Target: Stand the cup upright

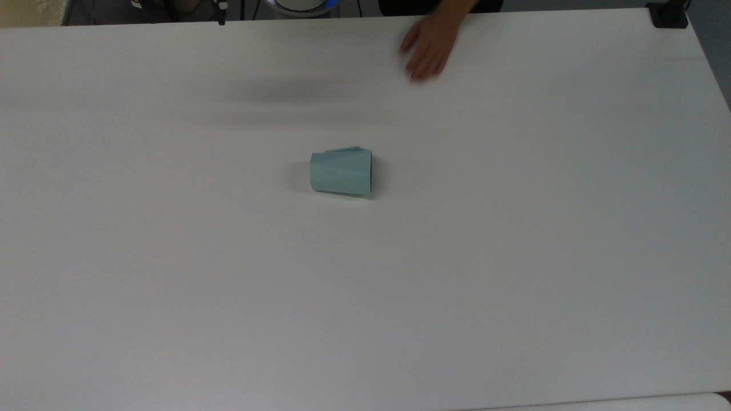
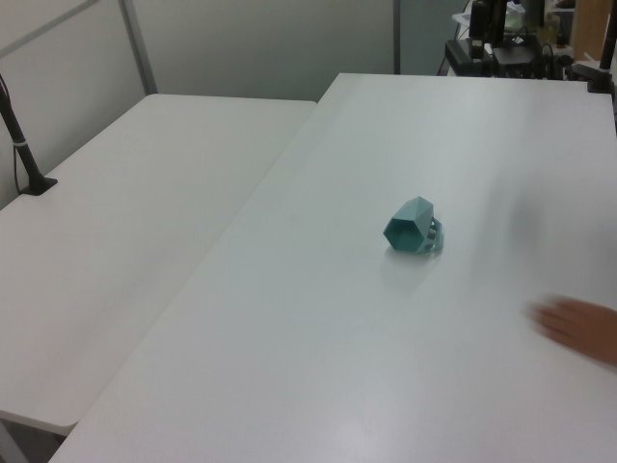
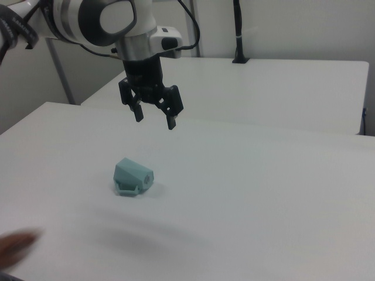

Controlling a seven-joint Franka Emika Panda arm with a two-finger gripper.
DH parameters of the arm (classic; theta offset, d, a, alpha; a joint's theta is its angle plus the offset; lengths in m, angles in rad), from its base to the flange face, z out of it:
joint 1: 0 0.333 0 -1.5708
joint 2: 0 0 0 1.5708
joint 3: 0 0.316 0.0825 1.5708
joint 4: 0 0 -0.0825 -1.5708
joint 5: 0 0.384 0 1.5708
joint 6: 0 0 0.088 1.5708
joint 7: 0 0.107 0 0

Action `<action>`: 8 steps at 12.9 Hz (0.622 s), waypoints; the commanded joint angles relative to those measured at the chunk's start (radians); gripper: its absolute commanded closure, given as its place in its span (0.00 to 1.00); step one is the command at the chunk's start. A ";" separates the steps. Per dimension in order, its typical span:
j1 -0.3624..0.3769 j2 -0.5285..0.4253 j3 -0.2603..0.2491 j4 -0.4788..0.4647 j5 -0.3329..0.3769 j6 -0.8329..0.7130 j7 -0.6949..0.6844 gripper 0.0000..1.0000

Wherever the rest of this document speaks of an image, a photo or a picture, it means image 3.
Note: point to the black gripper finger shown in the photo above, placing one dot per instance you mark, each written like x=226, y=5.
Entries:
x=126, y=95
x=173, y=102

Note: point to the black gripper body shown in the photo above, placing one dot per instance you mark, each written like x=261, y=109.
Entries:
x=143, y=76

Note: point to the teal faceted plastic cup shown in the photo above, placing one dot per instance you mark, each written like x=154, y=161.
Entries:
x=132, y=175

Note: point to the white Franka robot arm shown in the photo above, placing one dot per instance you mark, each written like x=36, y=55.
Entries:
x=88, y=17

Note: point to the blurred person hand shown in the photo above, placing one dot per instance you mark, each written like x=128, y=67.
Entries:
x=14, y=246

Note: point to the white table with rounded corners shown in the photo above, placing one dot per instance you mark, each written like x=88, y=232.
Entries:
x=263, y=93

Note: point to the grey partition post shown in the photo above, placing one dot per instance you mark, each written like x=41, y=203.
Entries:
x=60, y=73
x=195, y=44

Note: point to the black pole base plate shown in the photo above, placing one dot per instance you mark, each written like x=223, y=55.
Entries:
x=240, y=61

